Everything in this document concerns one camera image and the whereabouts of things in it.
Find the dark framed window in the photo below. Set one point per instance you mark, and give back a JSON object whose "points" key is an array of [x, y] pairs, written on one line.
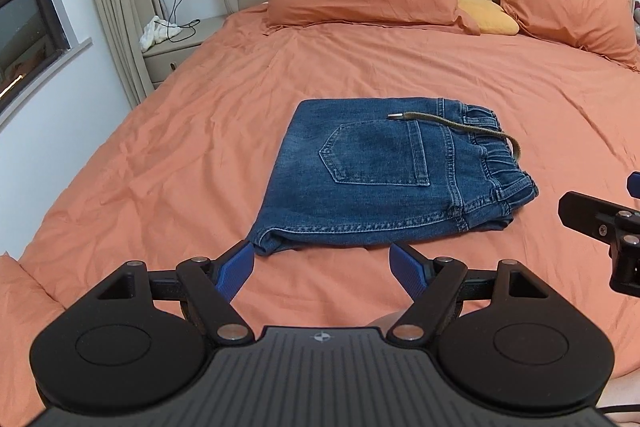
{"points": [[30, 7]]}

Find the orange bed cover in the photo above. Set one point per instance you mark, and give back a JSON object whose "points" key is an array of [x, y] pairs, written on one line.
{"points": [[150, 157]]}

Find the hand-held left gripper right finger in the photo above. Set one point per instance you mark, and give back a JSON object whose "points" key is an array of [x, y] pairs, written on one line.
{"points": [[410, 272]]}

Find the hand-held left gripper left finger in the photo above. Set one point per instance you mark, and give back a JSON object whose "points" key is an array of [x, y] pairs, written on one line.
{"points": [[235, 272]]}

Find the orange folded cloth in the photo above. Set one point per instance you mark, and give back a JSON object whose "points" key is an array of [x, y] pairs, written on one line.
{"points": [[25, 317]]}

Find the beige nightstand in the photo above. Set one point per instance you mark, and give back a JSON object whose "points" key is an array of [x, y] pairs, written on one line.
{"points": [[170, 62]]}

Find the white crumpled cloth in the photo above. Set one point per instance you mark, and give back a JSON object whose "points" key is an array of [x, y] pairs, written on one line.
{"points": [[157, 32]]}

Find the blue denim pants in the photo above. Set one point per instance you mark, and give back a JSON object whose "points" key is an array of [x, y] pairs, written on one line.
{"points": [[375, 187]]}

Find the yellow pillow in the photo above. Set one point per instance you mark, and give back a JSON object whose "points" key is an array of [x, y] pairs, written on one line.
{"points": [[485, 14]]}

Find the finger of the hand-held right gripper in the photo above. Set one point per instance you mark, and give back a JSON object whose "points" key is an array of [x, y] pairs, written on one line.
{"points": [[580, 207], [636, 186]]}

